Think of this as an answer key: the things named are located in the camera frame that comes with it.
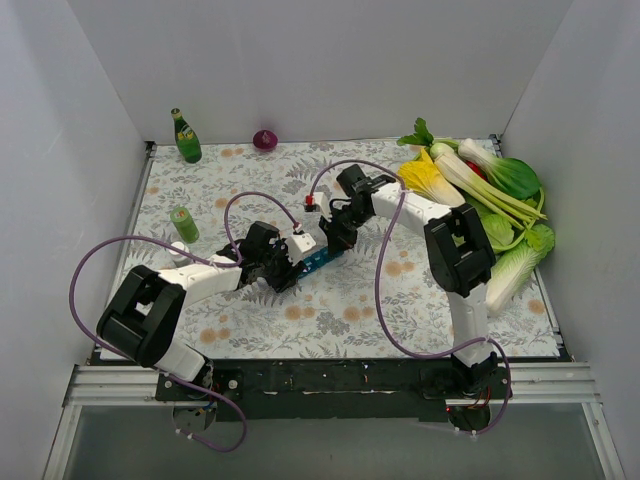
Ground green lettuce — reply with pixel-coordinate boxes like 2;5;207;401
466;197;555;254

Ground bok choy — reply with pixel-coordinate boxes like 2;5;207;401
457;138;541;200

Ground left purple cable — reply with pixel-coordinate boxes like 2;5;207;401
68;191;304;453

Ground purple onion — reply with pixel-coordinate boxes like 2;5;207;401
252;130;278;152

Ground white pill bottle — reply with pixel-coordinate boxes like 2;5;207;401
168;241;191;268

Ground parsley leaf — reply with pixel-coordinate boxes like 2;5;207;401
396;117;434;147

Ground red pepper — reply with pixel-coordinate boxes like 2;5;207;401
464;160;488;181

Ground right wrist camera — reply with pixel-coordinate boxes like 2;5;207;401
304;192;332;219

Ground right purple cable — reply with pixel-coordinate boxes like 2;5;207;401
304;159;513;436

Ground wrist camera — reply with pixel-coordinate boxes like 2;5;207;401
304;192;332;219
285;233;316;265

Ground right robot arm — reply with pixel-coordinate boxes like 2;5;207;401
304;160;498;398

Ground floral table mat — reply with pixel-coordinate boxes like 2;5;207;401
97;140;560;360

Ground purple cable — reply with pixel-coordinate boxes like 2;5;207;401
304;159;513;436
68;191;304;453

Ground green glass bottle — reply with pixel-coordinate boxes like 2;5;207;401
171;108;202;164

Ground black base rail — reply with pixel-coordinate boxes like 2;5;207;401
155;357;512;422

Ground yellow napa cabbage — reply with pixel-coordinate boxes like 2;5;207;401
397;148;465;207

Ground green can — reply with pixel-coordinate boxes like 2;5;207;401
170;207;200;244

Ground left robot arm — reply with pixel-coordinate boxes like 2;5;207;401
97;221;316;400

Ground teal pill organizer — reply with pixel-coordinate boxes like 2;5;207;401
298;247;343;279

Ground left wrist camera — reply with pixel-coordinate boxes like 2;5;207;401
285;233;316;265

